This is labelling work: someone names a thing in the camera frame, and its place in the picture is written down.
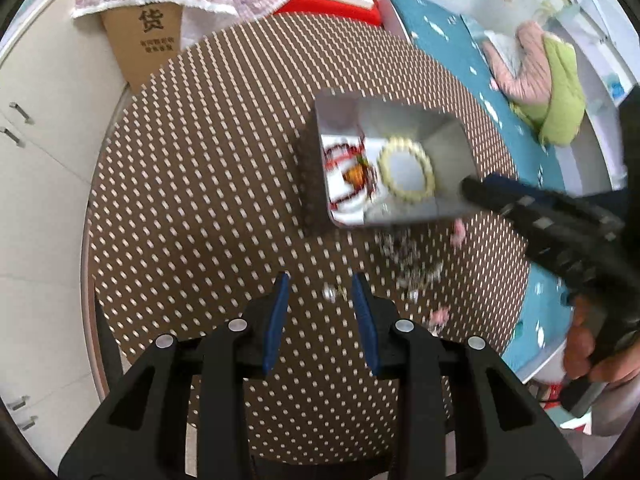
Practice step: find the brown dotted tablecloth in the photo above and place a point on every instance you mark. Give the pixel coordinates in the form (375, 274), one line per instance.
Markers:
(200, 185)

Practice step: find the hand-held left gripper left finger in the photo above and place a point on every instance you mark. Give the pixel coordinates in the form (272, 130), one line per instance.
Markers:
(276, 320)

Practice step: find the brown cardboard box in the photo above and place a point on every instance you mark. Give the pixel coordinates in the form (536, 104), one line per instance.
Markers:
(145, 50)

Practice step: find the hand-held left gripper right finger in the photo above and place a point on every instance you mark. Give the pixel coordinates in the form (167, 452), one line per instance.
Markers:
(364, 320)

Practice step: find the green garment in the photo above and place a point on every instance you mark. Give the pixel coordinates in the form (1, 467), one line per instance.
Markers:
(562, 100)

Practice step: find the white cabinet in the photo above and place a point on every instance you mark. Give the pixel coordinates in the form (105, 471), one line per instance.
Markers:
(45, 210)

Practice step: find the silver metal tin box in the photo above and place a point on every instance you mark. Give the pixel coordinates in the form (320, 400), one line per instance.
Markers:
(425, 122)

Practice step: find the small silver earring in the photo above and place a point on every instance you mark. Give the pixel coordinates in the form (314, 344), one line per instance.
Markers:
(329, 292)

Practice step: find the teal printed bed sheet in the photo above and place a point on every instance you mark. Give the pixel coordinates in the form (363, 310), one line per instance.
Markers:
(450, 60)

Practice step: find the pink striped garment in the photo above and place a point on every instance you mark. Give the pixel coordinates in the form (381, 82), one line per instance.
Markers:
(530, 70)

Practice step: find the pink earring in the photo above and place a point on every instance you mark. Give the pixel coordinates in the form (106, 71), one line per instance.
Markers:
(457, 234)
(440, 316)

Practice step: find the person's right hand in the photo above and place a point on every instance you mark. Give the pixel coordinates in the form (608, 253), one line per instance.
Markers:
(579, 345)

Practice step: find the red plastic container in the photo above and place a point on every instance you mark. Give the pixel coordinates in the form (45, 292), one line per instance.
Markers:
(335, 7)

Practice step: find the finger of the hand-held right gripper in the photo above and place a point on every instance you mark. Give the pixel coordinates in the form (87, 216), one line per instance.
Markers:
(555, 247)
(480, 194)

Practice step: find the amber pendant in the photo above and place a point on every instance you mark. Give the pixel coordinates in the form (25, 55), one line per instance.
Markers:
(356, 175)

